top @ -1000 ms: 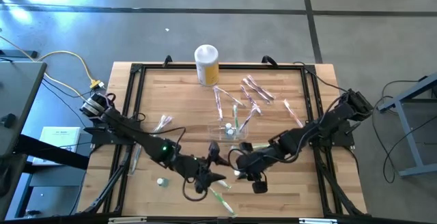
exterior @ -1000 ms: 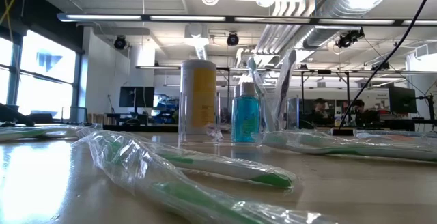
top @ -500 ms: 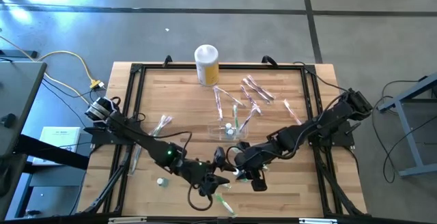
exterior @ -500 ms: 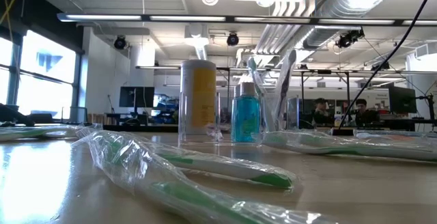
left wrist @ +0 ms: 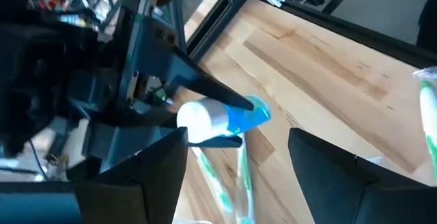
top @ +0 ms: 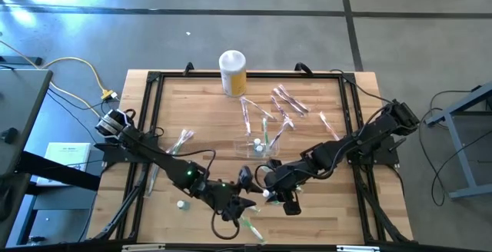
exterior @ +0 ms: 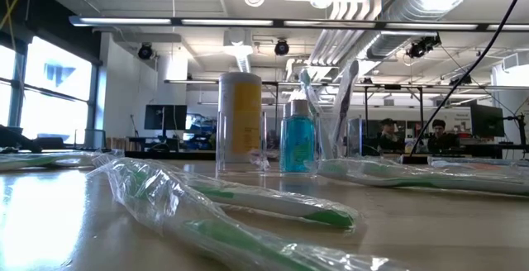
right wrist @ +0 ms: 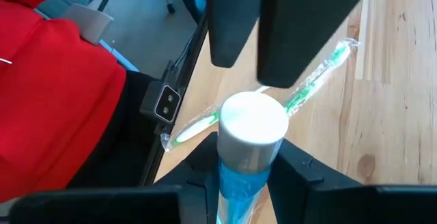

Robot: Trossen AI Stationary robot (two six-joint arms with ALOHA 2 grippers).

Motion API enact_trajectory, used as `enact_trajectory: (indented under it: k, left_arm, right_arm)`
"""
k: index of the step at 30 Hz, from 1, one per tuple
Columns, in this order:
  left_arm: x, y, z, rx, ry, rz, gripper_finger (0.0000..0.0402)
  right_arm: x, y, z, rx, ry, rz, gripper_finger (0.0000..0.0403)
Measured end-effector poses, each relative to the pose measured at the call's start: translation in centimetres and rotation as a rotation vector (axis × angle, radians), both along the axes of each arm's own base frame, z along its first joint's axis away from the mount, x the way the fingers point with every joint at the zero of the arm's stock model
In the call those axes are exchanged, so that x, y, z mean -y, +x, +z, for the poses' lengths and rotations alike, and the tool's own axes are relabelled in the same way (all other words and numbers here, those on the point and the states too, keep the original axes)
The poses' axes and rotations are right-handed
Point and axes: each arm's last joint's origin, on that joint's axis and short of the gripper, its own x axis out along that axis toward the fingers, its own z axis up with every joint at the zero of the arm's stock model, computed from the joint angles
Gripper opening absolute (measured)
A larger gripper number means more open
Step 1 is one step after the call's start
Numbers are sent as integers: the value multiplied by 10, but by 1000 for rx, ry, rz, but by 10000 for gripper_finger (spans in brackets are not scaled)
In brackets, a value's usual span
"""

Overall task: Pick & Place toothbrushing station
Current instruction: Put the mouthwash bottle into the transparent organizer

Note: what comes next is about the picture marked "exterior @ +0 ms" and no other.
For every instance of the purple toothbrush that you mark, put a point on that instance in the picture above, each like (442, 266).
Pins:
(347, 89)

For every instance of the black ceiling track light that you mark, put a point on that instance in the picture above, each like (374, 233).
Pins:
(421, 48)

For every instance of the long ceiling light bar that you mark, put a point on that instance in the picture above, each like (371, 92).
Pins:
(227, 22)

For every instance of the person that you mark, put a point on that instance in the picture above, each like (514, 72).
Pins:
(440, 139)
(388, 136)

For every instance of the white yellow wipes canister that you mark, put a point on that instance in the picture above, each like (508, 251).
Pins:
(239, 118)

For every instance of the black computer monitor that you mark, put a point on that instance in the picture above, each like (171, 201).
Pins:
(487, 120)
(165, 117)

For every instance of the clear plastic bag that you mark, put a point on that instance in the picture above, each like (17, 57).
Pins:
(220, 147)

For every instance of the large window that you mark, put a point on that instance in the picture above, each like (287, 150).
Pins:
(53, 97)

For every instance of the silver ventilation duct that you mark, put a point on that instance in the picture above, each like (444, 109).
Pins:
(396, 39)

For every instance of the black aluminium table frame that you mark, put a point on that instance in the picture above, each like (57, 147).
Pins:
(173, 155)

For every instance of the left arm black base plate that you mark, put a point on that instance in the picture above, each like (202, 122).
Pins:
(20, 141)

